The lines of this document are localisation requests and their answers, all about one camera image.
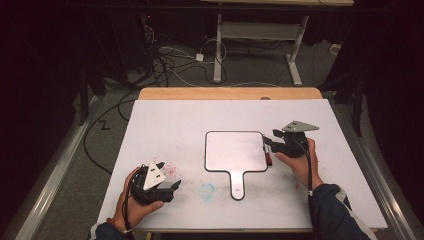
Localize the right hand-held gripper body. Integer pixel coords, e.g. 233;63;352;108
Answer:
271;120;320;158

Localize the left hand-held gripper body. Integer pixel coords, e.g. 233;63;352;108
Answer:
129;162;176;205

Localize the white paddle whiteboard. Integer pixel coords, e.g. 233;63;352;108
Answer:
203;130;269;201

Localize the person's left hand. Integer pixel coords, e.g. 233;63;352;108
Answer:
111;167;165;231

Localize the person's right hand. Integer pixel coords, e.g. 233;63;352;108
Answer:
274;138;324;191

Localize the white table cover sheet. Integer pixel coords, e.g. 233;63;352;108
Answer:
95;98;389;231

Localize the wooden table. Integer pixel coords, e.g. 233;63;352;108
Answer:
137;87;344;234

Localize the white power strip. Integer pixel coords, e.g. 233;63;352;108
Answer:
329;42;344;57

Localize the black metal stand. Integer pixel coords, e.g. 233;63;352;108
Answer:
77;64;108;127

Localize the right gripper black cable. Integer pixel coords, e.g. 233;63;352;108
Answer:
293;137;315;198

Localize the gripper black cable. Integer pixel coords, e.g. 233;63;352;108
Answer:
293;137;315;198
121;168;144;233

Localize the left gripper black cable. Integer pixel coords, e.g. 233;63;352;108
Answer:
121;168;144;233

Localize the red wrist bracelet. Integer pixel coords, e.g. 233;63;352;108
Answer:
105;217;133;235

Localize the black floor cable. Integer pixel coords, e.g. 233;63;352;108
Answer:
83;89;141;176

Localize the metal floor rail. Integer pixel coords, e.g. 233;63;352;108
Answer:
333;99;418;240
14;95;103;240

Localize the tangle of floor cables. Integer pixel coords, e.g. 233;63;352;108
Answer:
138;13;231;88

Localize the white metal desk frame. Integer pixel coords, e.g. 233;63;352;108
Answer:
199;0;355;87

